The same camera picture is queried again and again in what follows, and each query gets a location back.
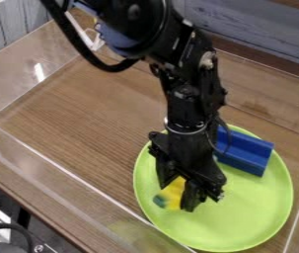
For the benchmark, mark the yellow toy banana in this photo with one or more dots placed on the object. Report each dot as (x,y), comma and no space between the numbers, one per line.
(169,197)

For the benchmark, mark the green round plate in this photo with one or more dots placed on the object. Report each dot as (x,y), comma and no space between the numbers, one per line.
(235,224)

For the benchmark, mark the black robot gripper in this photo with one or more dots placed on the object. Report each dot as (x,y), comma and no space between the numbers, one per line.
(183,154)

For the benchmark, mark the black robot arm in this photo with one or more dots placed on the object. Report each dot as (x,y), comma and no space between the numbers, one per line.
(146,30)

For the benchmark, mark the clear acrylic enclosure wall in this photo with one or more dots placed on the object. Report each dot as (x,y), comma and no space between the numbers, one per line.
(74,124)

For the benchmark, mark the blue foam block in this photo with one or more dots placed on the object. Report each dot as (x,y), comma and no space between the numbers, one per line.
(242,150)

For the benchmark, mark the black device with knob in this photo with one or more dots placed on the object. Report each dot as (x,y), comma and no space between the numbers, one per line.
(36,244)

